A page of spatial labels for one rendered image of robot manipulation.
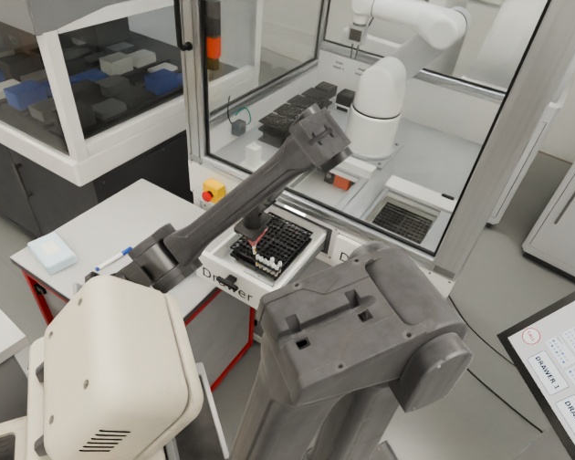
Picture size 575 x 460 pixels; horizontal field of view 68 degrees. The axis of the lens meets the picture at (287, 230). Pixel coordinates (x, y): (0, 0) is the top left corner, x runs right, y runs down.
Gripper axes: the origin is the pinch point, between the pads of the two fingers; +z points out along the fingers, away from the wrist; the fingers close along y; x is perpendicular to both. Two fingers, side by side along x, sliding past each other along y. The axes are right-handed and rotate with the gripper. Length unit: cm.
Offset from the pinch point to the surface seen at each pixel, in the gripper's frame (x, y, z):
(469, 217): -51, 27, -19
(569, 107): -77, 329, 99
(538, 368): -80, 5, -5
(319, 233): -10.5, 22.6, 10.5
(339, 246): -19.7, 19.8, 8.5
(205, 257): 8.7, -12.2, 1.1
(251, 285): -7.9, -11.9, 1.7
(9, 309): 121, -48, 91
